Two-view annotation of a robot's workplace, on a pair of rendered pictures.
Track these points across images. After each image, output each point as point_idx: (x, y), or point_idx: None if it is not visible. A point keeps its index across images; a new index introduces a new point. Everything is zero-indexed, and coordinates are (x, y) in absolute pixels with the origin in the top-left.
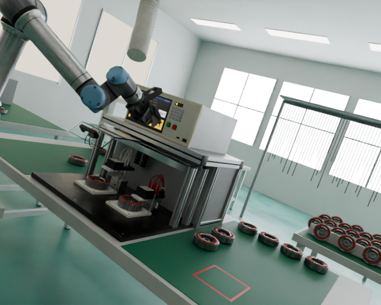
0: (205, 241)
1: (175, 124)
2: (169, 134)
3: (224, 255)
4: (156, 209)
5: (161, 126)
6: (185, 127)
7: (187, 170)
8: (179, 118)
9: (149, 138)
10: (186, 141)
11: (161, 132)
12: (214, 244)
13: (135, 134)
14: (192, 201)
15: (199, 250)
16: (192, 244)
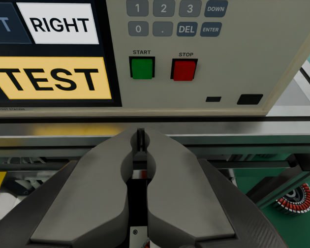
0: (307, 207)
1: (187, 54)
2: (165, 98)
3: None
4: None
5: (107, 86)
6: (254, 51)
7: (296, 177)
8: (206, 15)
9: (92, 147)
10: (260, 99)
11: (120, 103)
12: None
13: (11, 153)
14: (246, 160)
15: (303, 223)
16: (283, 218)
